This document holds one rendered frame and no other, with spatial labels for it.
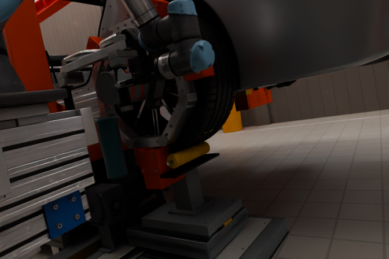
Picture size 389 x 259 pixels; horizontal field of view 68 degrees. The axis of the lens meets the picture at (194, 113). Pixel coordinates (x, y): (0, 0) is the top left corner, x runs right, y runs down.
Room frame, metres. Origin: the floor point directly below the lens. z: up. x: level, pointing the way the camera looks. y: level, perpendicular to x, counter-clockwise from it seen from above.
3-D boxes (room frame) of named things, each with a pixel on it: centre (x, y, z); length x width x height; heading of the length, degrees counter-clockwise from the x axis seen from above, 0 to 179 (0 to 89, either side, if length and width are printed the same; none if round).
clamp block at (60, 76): (1.20, 0.47, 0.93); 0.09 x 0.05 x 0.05; 143
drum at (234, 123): (5.59, -0.66, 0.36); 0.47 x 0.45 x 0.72; 146
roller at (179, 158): (1.27, 0.05, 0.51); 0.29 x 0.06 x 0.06; 143
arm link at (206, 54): (0.79, -0.02, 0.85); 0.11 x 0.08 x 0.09; 53
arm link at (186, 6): (0.81, -0.01, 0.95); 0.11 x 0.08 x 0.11; 42
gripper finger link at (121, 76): (0.93, 0.21, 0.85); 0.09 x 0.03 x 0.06; 62
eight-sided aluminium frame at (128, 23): (1.26, 0.21, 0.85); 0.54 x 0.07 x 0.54; 53
